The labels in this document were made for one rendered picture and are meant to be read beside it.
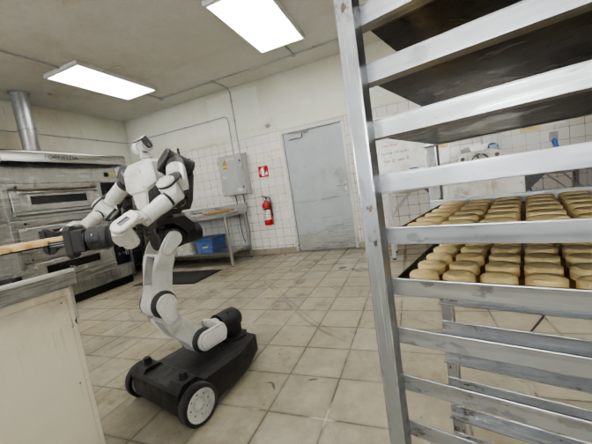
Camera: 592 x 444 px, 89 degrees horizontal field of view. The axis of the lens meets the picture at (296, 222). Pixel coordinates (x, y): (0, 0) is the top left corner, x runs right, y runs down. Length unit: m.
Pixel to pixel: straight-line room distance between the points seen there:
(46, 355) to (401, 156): 4.41
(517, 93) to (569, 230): 0.18
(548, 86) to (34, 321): 1.44
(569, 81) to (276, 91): 5.07
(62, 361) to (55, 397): 0.12
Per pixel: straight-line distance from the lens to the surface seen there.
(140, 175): 1.71
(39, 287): 1.38
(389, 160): 4.80
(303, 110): 5.18
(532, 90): 0.50
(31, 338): 1.39
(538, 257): 0.68
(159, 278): 1.76
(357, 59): 0.54
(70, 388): 1.48
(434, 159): 0.94
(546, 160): 0.49
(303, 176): 5.11
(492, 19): 0.53
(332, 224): 5.03
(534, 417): 0.62
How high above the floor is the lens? 1.06
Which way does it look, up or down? 6 degrees down
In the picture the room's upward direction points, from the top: 9 degrees counter-clockwise
